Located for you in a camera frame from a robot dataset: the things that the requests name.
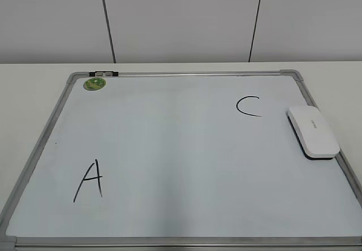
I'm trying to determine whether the white rectangular board eraser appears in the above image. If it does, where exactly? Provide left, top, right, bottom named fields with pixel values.
left=287, top=106, right=341, bottom=160

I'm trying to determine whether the round green magnet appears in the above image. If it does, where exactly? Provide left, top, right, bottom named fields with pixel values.
left=83, top=77, right=106, bottom=91

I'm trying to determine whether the white board with grey frame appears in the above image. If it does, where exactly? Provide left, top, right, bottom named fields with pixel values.
left=1, top=70, right=361, bottom=250

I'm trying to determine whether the black hanging clip on frame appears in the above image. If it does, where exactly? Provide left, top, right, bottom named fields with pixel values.
left=88, top=71, right=119, bottom=77

